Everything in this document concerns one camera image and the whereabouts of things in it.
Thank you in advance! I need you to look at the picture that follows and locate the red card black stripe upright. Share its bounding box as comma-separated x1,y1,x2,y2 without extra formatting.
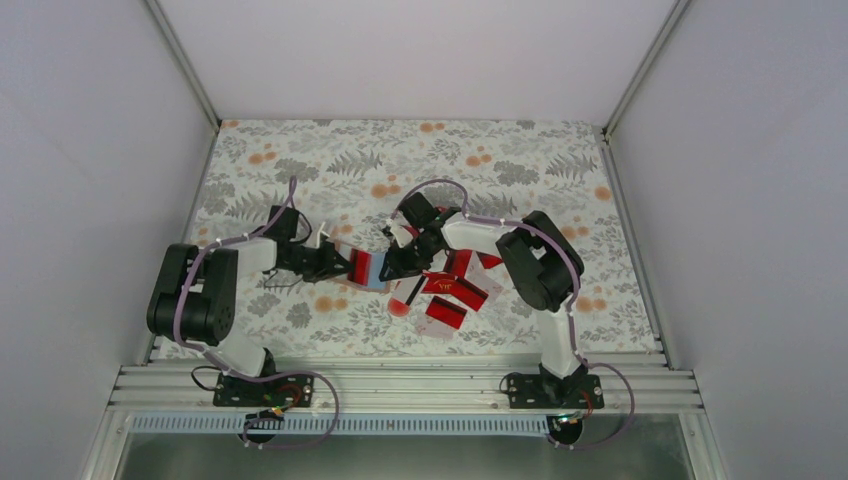
444,250,473,278

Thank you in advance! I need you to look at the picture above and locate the aluminium corner post right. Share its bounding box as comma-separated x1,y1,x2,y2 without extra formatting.
602,0,693,143

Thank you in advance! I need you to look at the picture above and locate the tan leather card holder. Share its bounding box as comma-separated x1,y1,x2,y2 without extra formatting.
331,241,391,293

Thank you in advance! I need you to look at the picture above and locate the red card black stripe bottom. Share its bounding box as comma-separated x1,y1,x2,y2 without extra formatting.
426,296,467,330

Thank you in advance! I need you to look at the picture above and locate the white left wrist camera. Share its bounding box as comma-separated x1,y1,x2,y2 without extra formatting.
315,221,332,247

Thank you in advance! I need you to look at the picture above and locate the red card black stripe right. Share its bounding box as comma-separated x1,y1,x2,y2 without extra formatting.
451,277,489,312

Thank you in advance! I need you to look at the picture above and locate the white perforated cable duct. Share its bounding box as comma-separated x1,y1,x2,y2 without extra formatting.
127,412,549,437

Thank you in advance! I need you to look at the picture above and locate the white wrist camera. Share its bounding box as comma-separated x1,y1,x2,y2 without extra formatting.
387,219,415,247
315,221,332,247

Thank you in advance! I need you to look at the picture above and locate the aluminium corner post left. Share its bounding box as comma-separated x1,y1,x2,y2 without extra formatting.
142,0,221,132

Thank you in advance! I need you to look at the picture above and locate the aluminium front rail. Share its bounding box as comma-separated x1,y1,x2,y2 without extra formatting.
107,360,704,414

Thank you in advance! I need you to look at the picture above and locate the white floral card bottom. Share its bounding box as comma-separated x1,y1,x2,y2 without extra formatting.
414,314,456,341

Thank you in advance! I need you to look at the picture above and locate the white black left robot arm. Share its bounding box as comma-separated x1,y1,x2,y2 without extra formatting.
146,206,353,405

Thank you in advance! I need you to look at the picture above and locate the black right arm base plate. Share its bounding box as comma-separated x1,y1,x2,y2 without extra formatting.
499,372,605,410

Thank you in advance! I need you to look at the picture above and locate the white card black stripe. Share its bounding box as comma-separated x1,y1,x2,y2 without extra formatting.
388,275,427,317

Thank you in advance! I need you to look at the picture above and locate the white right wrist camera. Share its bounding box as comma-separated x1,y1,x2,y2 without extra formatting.
387,219,415,247

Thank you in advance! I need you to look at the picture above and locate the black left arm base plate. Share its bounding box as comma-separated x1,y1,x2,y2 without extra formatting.
212,374,315,408

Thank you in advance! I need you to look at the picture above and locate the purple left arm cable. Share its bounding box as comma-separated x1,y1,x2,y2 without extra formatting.
173,176,341,452

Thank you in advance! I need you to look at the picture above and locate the red VIP card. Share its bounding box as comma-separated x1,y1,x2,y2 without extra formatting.
422,272,458,295

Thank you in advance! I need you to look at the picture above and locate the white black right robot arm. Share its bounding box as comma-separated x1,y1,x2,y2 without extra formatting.
380,192,588,407

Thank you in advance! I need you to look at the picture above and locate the aluminium corner post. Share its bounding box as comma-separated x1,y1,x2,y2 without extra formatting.
142,0,221,132
602,0,693,143

